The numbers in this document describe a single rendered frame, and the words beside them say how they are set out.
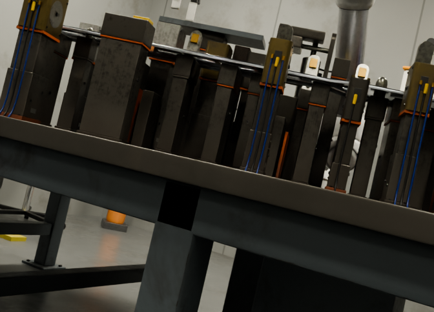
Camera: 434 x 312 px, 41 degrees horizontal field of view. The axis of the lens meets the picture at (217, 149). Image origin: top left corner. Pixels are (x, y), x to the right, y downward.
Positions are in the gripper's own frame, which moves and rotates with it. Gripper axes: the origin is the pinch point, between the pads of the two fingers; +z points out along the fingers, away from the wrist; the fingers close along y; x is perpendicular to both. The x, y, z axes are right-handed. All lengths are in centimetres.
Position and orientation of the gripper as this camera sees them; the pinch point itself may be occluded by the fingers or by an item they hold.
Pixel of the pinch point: (183, 11)
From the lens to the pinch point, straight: 212.0
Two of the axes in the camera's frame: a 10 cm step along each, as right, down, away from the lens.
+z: -2.3, 9.7, -0.3
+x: 9.2, 2.0, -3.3
